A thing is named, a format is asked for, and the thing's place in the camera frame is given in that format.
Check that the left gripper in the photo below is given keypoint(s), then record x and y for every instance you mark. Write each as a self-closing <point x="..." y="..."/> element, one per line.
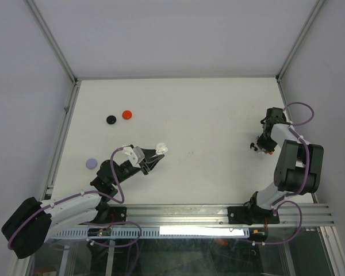
<point x="149" y="154"/>

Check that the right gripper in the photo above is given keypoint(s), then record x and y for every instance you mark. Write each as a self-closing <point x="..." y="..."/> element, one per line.
<point x="268" y="146"/>

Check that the purple earbud case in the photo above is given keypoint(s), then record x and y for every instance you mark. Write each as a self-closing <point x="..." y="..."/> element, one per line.
<point x="91" y="163"/>

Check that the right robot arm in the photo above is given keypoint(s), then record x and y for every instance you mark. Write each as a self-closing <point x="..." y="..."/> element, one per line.
<point x="296" y="173"/>

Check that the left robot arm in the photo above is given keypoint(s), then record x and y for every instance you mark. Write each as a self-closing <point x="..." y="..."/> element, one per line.
<point x="34" y="221"/>

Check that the red earbud case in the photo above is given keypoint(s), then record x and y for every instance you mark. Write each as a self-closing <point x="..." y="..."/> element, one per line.
<point x="127" y="114"/>

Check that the black earbud case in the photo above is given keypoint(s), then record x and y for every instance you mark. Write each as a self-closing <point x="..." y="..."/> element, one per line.
<point x="111" y="119"/>

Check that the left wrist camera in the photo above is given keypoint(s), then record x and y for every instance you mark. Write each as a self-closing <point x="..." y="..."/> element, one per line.
<point x="135" y="155"/>

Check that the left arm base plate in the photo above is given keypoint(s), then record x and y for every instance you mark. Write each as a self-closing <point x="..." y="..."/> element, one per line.
<point x="109" y="214"/>

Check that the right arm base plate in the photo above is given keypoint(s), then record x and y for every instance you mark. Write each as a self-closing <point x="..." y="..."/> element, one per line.
<point x="238" y="215"/>

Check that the slotted cable duct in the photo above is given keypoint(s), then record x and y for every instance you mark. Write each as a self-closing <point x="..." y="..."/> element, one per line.
<point x="163" y="232"/>

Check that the aluminium mounting rail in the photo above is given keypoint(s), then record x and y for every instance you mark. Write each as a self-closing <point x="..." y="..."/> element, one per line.
<point x="211" y="215"/>

